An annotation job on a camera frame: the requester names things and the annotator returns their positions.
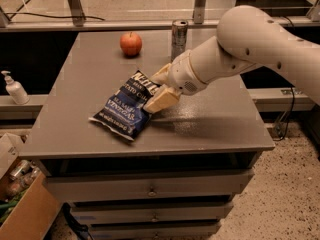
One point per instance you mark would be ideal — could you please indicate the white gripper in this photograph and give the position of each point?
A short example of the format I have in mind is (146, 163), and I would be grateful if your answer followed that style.
(181, 73)

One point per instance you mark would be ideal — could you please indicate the blue chip bag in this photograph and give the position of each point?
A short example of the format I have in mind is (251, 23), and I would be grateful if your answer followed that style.
(123, 112)

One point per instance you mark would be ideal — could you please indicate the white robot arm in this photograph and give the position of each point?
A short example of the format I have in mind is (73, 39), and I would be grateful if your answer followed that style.
(246, 38)

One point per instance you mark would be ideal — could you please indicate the red apple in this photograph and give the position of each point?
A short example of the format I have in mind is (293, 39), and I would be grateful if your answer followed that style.
(131, 44)

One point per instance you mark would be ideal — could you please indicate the silver drink can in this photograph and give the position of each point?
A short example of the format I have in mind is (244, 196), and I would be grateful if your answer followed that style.
(179, 37)

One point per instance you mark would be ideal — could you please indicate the grey drawer cabinet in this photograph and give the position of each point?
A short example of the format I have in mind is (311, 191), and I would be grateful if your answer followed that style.
(216, 129)

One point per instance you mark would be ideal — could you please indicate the top grey drawer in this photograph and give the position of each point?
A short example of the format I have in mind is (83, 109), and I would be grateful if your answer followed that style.
(149, 186)

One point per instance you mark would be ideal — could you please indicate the grey drawer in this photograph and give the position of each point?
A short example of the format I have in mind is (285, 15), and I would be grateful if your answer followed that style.
(153, 214)
(155, 230)
(149, 186)

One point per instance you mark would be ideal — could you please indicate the middle grey drawer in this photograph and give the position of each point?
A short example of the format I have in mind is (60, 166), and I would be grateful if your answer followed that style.
(153, 214)

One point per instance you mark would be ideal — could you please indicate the white pump bottle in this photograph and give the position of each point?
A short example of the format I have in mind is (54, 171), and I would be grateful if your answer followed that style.
(15, 89)

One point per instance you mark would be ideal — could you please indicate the bottom grey drawer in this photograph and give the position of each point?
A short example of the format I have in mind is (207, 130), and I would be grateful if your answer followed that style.
(155, 230)

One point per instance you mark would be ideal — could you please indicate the bottles in cardboard box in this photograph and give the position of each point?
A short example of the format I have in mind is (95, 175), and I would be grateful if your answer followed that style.
(22, 176)

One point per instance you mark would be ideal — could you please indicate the cardboard box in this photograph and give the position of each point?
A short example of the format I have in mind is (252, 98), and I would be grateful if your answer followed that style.
(32, 215)

